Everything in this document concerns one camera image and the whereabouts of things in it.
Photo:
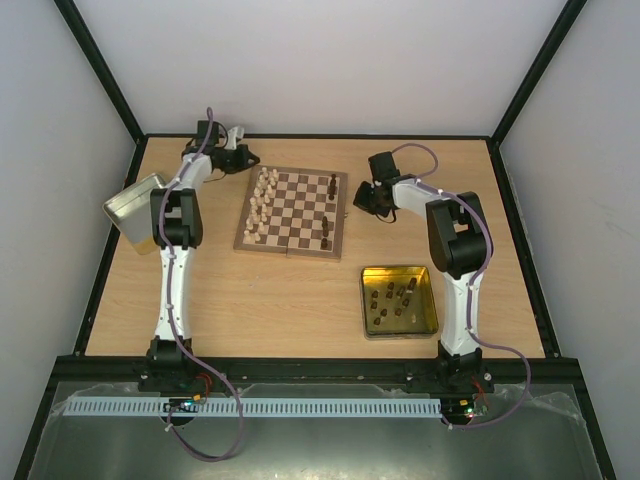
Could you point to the white knight near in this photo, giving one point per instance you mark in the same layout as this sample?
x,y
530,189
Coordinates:
x,y
252,220

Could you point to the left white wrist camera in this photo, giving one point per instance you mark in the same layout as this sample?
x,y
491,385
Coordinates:
x,y
234,136

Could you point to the wooden chess board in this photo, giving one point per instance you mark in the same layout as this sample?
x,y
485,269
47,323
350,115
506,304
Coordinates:
x,y
292,209

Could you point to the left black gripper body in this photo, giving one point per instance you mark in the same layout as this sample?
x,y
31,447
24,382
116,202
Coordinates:
x,y
233,164

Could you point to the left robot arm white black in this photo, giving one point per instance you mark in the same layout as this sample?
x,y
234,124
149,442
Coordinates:
x,y
177,229

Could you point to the white rook near corner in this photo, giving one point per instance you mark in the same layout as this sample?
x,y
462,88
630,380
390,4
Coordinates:
x,y
248,236

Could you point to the black aluminium frame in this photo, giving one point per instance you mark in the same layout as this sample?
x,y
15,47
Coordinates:
x,y
415,374

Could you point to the silver tin lid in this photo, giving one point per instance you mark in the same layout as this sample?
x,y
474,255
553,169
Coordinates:
x,y
130,212

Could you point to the white slotted cable duct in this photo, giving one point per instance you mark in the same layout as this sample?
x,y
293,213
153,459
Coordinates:
x,y
253,407

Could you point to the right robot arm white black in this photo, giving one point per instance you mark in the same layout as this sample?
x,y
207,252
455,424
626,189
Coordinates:
x,y
460,247

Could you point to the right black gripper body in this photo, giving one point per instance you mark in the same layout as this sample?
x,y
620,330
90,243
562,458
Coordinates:
x,y
368,196

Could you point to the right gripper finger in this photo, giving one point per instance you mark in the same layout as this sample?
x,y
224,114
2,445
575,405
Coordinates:
x,y
363,194
367,206

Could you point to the gold tin box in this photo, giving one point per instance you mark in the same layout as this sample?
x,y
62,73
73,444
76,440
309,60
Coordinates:
x,y
398,302

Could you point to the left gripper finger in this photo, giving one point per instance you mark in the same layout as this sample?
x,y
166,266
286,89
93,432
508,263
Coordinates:
x,y
252,156
250,162

